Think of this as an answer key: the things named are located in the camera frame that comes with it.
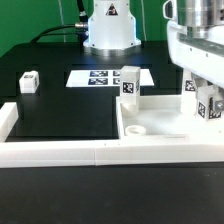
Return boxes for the white square table top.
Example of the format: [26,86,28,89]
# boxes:
[116,95,224,139]

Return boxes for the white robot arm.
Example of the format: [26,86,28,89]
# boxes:
[84,0,224,112]

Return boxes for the white marker sheet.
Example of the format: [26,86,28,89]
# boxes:
[66,69,154,87]

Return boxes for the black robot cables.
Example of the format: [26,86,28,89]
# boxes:
[30,0,90,44]

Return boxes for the white U-shaped obstacle fence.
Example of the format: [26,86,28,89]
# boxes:
[0,102,224,168]

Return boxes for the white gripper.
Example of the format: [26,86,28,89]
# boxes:
[162,0,224,112]

